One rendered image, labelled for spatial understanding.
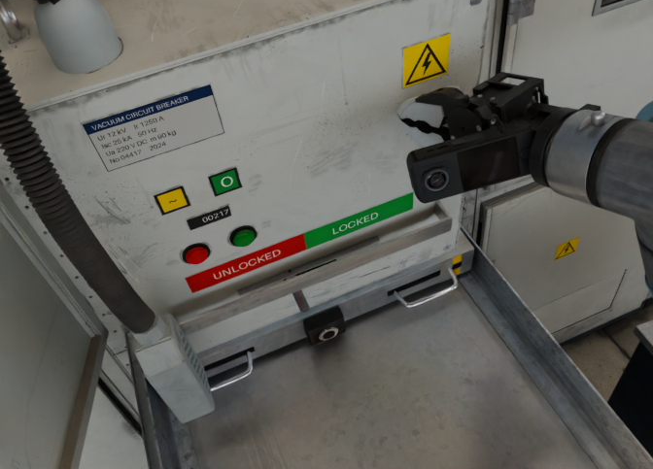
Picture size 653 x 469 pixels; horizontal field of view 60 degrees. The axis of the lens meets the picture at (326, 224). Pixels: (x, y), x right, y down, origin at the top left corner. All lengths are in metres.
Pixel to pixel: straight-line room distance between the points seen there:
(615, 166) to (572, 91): 0.61
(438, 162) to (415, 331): 0.47
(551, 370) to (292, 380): 0.38
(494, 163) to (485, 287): 0.48
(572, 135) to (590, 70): 0.58
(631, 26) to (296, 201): 0.65
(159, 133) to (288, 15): 0.17
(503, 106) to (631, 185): 0.15
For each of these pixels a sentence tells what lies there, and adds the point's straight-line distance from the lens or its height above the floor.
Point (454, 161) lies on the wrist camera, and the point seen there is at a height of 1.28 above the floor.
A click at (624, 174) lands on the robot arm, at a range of 0.48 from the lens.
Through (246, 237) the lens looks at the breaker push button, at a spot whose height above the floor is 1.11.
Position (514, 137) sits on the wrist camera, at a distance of 0.52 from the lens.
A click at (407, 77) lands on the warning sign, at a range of 0.65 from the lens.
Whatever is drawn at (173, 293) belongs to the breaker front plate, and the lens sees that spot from 0.76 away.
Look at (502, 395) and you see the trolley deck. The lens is 0.89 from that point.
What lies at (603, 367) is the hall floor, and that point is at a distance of 1.93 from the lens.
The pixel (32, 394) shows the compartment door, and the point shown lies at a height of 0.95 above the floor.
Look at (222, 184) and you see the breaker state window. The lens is 0.64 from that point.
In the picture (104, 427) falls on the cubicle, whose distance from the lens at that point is 1.24.
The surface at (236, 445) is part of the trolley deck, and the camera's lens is 0.88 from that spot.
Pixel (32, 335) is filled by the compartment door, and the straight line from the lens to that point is 0.89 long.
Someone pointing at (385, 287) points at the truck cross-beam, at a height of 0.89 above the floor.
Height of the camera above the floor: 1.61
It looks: 46 degrees down
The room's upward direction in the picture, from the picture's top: 10 degrees counter-clockwise
